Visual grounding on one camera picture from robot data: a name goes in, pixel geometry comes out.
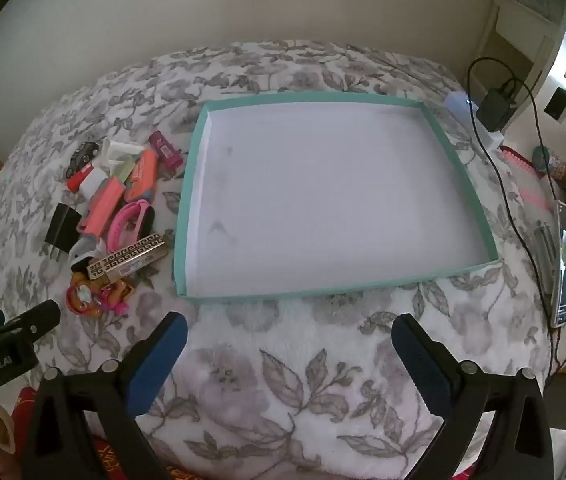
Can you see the clear pencil case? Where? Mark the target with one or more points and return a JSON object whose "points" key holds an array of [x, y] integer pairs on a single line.
{"points": [[545, 245]]}

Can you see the white square case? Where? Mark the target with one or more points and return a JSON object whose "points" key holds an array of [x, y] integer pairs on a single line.
{"points": [[94, 181]]}

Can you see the white power strip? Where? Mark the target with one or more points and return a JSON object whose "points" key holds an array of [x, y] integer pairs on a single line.
{"points": [[458, 107]]}

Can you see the grey floral blanket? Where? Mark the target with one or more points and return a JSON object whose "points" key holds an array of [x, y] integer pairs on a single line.
{"points": [[288, 360]]}

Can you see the black toy car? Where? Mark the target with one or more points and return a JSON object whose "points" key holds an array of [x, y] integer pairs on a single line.
{"points": [[82, 156]]}

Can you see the smartphone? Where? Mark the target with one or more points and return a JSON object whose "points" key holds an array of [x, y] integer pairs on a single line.
{"points": [[565, 265]]}

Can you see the white wooden shelf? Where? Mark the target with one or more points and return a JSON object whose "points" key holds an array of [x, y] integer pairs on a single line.
{"points": [[513, 35]]}

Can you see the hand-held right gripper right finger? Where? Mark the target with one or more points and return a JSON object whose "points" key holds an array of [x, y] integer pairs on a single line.
{"points": [[420, 365]]}

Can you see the orange eraser block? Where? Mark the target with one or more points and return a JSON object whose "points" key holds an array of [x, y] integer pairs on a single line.
{"points": [[142, 172]]}

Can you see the pink smart watch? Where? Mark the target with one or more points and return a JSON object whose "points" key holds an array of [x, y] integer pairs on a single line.
{"points": [[120, 220]]}

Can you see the teal shallow cardboard tray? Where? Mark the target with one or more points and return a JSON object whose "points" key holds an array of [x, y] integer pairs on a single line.
{"points": [[323, 185]]}

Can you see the gold patterned box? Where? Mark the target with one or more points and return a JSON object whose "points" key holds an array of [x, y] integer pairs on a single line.
{"points": [[128, 257]]}

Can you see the maroon tube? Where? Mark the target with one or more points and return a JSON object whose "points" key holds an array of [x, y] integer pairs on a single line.
{"points": [[165, 150]]}

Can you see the pink pup toy figure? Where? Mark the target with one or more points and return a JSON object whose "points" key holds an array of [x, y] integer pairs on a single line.
{"points": [[88, 300]]}

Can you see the multicolour beaded item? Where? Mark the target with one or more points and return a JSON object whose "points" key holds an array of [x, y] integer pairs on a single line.
{"points": [[565, 172]]}

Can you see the teal round item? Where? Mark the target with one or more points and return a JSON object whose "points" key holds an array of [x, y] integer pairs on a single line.
{"points": [[543, 157]]}

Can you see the black power adapter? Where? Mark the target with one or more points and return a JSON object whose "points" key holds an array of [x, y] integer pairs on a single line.
{"points": [[495, 110]]}

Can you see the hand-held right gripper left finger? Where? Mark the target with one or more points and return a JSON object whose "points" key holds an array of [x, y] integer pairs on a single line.
{"points": [[158, 360]]}

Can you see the white toy chair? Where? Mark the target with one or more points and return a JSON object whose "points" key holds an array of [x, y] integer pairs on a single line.
{"points": [[118, 150]]}

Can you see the black charger plug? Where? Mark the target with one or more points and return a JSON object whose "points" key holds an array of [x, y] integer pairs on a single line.
{"points": [[62, 225]]}

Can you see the pink fringed cloth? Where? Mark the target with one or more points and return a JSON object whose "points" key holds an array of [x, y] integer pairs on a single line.
{"points": [[528, 180]]}

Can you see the pastel toy knife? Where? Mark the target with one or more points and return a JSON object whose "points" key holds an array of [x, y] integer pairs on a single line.
{"points": [[100, 205]]}

